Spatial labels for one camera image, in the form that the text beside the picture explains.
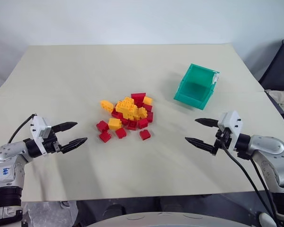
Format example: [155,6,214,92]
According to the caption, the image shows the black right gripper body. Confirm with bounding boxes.
[211,127,231,156]

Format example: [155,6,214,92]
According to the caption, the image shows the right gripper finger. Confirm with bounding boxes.
[185,137,215,153]
[195,118,220,129]

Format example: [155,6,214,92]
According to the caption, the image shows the silver robot torso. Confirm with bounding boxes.
[84,210,263,227]

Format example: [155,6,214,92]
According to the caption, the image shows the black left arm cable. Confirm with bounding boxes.
[7,113,37,144]

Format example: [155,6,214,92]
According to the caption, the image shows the green plastic bin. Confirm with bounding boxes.
[173,63,221,111]

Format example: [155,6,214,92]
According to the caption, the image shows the short black right arm cable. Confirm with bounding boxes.
[250,158,277,215]

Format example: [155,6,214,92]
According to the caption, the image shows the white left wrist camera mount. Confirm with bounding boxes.
[29,114,53,157]

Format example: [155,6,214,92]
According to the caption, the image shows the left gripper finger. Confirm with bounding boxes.
[60,137,89,155]
[52,122,79,134]

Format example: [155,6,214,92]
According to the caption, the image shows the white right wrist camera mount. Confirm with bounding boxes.
[217,110,243,152]

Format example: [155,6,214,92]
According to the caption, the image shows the long black right arm cable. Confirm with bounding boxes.
[222,139,281,227]

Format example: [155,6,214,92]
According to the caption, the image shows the white rounded robot part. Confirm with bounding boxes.
[258,212,277,227]

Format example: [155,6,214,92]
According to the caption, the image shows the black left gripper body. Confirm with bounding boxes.
[43,129,62,156]

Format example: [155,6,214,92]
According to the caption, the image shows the red plastic toy brick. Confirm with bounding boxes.
[130,92,147,102]

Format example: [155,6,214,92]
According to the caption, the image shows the dark chair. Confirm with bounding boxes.
[258,37,284,140]

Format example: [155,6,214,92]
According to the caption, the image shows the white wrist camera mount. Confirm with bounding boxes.
[217,110,243,152]
[29,114,53,157]

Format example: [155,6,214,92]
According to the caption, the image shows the grey crumpled sheet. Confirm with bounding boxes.
[20,200,78,227]

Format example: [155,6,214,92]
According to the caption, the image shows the beige crumpled cloth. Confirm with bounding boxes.
[265,89,284,114]

